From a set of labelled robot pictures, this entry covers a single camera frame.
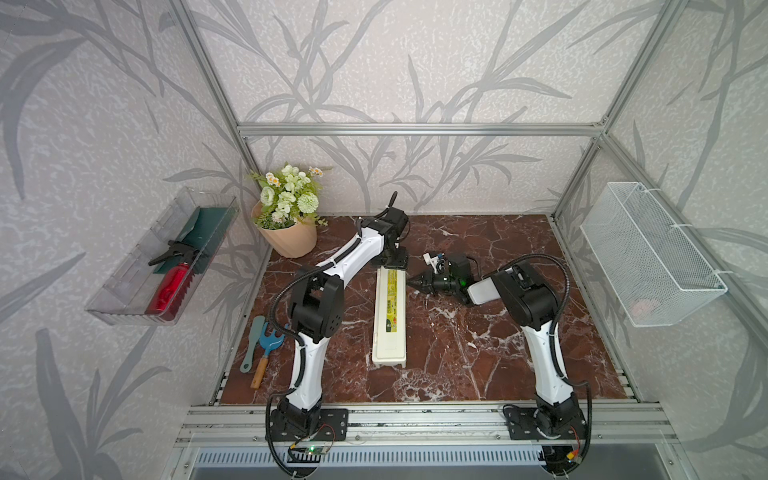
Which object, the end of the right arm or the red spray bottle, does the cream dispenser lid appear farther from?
the red spray bottle

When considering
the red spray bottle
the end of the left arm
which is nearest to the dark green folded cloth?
the red spray bottle

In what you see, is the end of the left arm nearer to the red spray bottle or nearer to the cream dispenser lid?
the cream dispenser lid

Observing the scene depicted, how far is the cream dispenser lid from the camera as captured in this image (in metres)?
0.80

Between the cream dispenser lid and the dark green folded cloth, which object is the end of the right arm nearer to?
the cream dispenser lid

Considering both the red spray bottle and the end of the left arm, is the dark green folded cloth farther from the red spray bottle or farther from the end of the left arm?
the end of the left arm

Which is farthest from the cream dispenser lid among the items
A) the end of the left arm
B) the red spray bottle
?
the red spray bottle

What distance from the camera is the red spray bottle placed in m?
0.56
